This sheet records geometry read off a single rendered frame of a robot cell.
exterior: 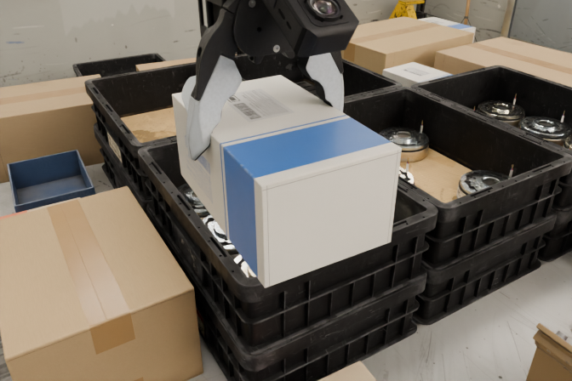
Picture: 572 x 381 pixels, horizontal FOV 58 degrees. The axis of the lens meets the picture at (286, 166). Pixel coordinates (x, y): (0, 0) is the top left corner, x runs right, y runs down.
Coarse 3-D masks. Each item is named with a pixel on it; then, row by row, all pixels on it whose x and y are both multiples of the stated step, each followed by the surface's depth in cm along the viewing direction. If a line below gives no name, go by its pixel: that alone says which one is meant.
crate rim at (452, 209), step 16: (368, 96) 106; (464, 112) 99; (496, 128) 93; (544, 144) 86; (560, 160) 81; (400, 176) 77; (528, 176) 77; (544, 176) 79; (560, 176) 81; (416, 192) 73; (480, 192) 73; (496, 192) 73; (512, 192) 76; (448, 208) 69; (464, 208) 71; (480, 208) 73
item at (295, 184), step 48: (240, 96) 49; (288, 96) 49; (240, 144) 40; (288, 144) 40; (336, 144) 40; (384, 144) 40; (240, 192) 39; (288, 192) 36; (336, 192) 38; (384, 192) 41; (240, 240) 41; (288, 240) 38; (336, 240) 40; (384, 240) 43
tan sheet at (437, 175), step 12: (432, 156) 104; (444, 156) 104; (420, 168) 100; (432, 168) 100; (444, 168) 100; (456, 168) 100; (468, 168) 100; (420, 180) 96; (432, 180) 96; (444, 180) 96; (456, 180) 96; (432, 192) 92; (444, 192) 92; (456, 192) 92
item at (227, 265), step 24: (168, 144) 86; (144, 168) 83; (168, 192) 73; (408, 192) 73; (192, 216) 67; (432, 216) 68; (216, 240) 63; (216, 264) 61; (336, 264) 61; (240, 288) 56; (264, 288) 57; (288, 288) 59
